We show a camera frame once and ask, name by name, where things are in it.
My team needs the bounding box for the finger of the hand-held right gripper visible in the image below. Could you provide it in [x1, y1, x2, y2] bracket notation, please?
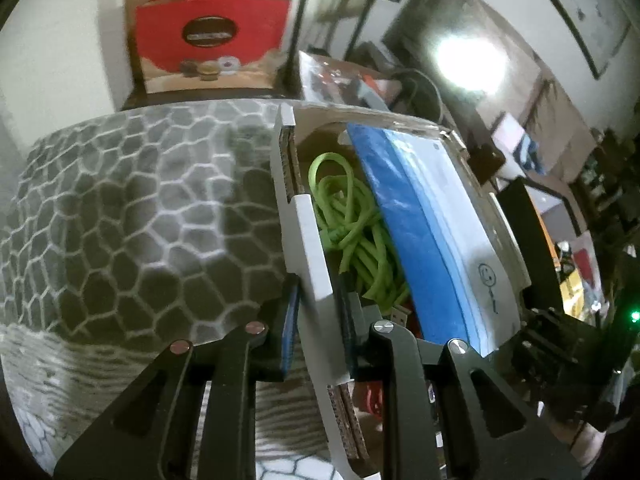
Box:
[511, 306, 572, 367]

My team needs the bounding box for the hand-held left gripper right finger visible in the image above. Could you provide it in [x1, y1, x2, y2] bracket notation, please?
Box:
[336, 289, 584, 480]

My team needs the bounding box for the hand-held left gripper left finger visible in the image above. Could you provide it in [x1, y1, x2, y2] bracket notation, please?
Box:
[52, 280, 302, 480]

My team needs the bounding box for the white cardboard box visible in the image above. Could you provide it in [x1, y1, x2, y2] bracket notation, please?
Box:
[270, 102, 533, 480]

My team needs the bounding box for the green cord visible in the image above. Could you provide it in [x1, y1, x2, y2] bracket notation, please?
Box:
[307, 152, 412, 307]

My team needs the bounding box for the small red object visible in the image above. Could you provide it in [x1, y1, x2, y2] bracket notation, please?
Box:
[359, 382, 387, 422]

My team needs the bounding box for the black storage box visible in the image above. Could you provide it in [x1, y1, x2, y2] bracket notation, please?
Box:
[495, 177, 568, 313]

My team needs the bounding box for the blue and white packet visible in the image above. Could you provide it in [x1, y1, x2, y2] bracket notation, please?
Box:
[346, 122, 522, 359]

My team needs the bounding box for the grey patterned blanket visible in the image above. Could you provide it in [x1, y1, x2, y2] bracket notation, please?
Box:
[0, 100, 333, 480]

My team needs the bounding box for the pink box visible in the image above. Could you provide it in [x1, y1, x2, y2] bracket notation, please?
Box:
[492, 111, 532, 161]

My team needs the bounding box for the glossy printed packet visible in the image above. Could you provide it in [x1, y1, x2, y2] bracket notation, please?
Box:
[299, 51, 402, 111]

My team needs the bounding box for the black tripod stand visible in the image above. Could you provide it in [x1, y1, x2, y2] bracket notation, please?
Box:
[279, 0, 377, 102]

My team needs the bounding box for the red and brown gift box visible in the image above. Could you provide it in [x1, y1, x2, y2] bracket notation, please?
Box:
[125, 0, 294, 96]

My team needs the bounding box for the dark wooden headboard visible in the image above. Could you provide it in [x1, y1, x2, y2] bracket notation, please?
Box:
[381, 0, 547, 113]

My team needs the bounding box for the framed wall picture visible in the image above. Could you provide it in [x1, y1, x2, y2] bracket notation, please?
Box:
[517, 0, 634, 81]

